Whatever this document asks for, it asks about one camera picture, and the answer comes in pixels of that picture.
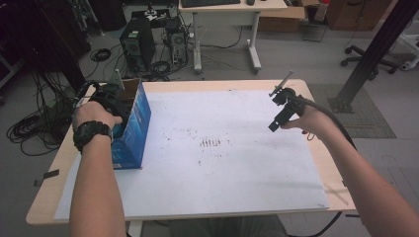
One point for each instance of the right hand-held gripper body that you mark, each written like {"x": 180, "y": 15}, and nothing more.
{"x": 291, "y": 100}

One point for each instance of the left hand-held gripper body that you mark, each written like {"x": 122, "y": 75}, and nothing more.
{"x": 112, "y": 98}

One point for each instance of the blue cardboard box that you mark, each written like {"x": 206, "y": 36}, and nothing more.
{"x": 131, "y": 138}

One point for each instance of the person's left hand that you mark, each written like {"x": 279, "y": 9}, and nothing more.
{"x": 94, "y": 113}

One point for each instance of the person's right hand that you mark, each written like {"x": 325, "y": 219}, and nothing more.
{"x": 313, "y": 120}

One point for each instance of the black wristwatch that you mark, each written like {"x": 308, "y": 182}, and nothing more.
{"x": 90, "y": 131}

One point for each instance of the black computer tower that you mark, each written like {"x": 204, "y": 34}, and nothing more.
{"x": 136, "y": 42}

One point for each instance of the white table mat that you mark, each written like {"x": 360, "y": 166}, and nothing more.
{"x": 230, "y": 171}

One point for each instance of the grey floor mat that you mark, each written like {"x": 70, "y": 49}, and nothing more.
{"x": 365, "y": 125}

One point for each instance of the flat brown cardboard box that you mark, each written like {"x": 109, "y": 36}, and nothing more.
{"x": 283, "y": 18}

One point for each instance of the grey open computer case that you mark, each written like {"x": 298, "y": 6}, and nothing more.
{"x": 178, "y": 46}

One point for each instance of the black office chair base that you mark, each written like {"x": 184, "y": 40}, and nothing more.
{"x": 365, "y": 59}

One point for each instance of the black device with white print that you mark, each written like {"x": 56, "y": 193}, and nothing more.
{"x": 151, "y": 16}

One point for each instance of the black tape strip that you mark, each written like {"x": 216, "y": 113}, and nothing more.
{"x": 49, "y": 174}

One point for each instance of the black computer mouse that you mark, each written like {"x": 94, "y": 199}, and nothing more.
{"x": 250, "y": 2}

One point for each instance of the large brown cardboard box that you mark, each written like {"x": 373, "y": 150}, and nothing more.
{"x": 359, "y": 15}

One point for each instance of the white desk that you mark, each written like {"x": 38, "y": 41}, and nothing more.
{"x": 230, "y": 6}

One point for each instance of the person's grey trousers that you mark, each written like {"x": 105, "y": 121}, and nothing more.
{"x": 230, "y": 227}

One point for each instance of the black keyboard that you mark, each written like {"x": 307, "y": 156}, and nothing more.
{"x": 210, "y": 2}

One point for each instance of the white equipment base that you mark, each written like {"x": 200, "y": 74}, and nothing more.
{"x": 410, "y": 52}

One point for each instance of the black metal post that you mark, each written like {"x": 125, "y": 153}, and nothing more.
{"x": 372, "y": 52}

